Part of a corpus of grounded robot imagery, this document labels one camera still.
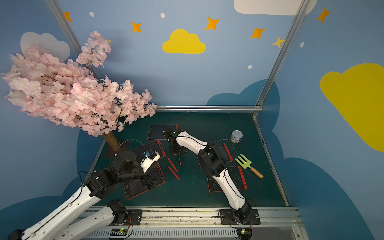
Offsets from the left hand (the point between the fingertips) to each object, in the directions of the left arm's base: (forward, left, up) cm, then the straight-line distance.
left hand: (162, 168), depth 70 cm
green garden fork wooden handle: (+14, -50, -21) cm, 56 cm away
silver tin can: (+31, -44, -16) cm, 56 cm away
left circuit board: (-25, +22, -24) cm, 41 cm away
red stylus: (+15, -6, -21) cm, 26 cm away
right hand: (+20, -5, -20) cm, 29 cm away
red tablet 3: (-4, +19, -21) cm, 29 cm away
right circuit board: (-23, -42, -24) cm, 54 cm away
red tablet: (+38, +14, -21) cm, 46 cm away
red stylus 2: (+11, -2, -21) cm, 24 cm away
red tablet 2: (+25, +12, -21) cm, 35 cm away
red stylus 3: (+6, -3, -21) cm, 22 cm away
